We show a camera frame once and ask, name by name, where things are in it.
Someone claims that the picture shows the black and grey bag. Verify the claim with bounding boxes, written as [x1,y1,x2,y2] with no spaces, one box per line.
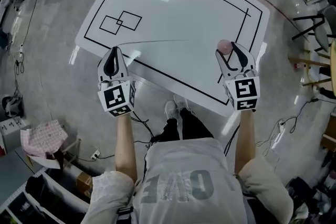
[1,94,25,118]

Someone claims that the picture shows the wooden stool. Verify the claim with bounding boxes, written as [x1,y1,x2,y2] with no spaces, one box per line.
[288,51,333,88]

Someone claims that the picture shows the black floor cable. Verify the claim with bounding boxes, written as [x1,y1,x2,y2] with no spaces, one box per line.
[77,154,116,163]

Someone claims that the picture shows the person's right forearm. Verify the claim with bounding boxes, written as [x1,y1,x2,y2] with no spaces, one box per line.
[233,109,257,176]

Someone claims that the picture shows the black frame grey chair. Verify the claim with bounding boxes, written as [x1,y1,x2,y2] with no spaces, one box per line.
[292,4,336,52]

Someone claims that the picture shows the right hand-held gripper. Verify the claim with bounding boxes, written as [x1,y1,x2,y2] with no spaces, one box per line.
[215,42,261,112]

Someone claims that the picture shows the brown cardboard box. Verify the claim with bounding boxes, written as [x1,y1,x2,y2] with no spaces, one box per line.
[76,170,95,194]

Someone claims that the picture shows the person's black trousers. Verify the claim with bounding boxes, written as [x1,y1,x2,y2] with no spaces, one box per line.
[156,106,215,143]

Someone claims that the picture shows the small pink round object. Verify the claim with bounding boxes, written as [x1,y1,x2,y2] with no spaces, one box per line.
[115,38,233,58]

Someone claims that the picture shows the person's light grey shirt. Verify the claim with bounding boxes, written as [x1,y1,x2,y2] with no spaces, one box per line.
[83,137,295,224]

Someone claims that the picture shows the pink checked cloth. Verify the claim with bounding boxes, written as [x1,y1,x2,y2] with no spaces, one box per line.
[20,119,69,158]

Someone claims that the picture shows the white storage box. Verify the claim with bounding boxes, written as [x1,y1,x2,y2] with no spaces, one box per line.
[0,118,32,153]

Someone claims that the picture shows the person's grey shoe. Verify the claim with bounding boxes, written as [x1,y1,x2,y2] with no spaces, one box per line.
[164,100,179,121]
[173,93,190,111]

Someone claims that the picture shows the white metal shelf rack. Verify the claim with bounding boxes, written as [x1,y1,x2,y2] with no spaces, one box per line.
[0,146,93,224]

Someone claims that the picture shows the person's left grey shoe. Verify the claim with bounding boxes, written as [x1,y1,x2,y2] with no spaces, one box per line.
[164,100,179,121]

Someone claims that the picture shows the person's right grey shoe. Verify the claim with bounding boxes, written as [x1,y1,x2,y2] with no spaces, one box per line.
[173,93,190,111]

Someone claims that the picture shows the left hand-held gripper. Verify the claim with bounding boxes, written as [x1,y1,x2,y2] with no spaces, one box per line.
[97,46,137,119]

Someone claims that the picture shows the person's left forearm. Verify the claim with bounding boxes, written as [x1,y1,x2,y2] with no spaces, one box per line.
[114,112,139,184]

